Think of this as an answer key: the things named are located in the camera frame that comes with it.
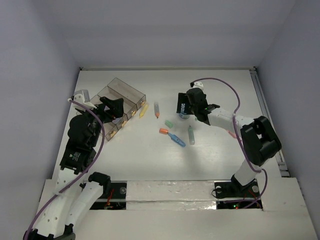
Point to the blue slime jar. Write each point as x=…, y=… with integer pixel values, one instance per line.
x=182, y=114

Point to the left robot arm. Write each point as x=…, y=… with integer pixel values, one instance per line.
x=74, y=193

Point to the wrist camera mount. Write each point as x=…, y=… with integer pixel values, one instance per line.
x=81, y=100
x=197, y=84

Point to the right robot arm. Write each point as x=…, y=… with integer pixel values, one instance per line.
x=256, y=136

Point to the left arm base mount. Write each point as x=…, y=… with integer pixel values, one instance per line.
x=115, y=199

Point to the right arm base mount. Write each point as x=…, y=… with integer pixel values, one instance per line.
x=229, y=198

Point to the green highlighter pen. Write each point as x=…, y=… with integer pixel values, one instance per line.
x=191, y=135

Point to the blue clear clip pen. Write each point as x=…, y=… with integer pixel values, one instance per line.
x=176, y=139

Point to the yellow highlighter pen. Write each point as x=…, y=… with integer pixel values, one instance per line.
x=143, y=110

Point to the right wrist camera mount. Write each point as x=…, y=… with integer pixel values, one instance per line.
x=197, y=84

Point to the smoky clear drawer organizer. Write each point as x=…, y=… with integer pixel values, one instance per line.
x=133, y=101

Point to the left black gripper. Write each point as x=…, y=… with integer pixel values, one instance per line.
x=103, y=111

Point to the orange tip marker pen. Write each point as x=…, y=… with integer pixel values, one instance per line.
x=156, y=110

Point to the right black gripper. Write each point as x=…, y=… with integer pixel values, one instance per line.
x=183, y=99

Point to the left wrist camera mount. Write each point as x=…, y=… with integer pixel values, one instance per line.
x=81, y=100

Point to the pink clear clip pen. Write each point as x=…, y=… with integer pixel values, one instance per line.
x=231, y=134

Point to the green pen cap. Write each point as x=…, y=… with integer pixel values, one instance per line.
x=168, y=124

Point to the orange pen cap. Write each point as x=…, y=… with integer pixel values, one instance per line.
x=163, y=131

